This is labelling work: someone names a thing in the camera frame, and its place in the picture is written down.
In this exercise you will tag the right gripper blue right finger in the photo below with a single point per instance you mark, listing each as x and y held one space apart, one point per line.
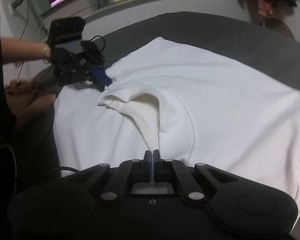
158 168

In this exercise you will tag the white t-shirt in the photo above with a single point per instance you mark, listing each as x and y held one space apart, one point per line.
190 104

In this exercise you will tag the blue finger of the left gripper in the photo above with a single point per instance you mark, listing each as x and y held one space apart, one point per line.
97 82
96 71

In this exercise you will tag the grey bed sheet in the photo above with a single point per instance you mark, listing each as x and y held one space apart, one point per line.
264 50

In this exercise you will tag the person's left forearm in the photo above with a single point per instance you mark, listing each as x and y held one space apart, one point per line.
14 50

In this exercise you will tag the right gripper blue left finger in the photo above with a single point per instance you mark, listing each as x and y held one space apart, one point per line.
147 167

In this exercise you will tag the pink hanging item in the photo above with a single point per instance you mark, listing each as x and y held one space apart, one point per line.
265 7

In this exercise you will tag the person's bare foot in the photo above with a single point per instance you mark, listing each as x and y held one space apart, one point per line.
22 101

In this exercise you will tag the woven grey basket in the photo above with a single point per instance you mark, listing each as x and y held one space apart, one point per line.
278 26

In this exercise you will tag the person's left hand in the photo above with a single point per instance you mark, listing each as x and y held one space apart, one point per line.
60 57

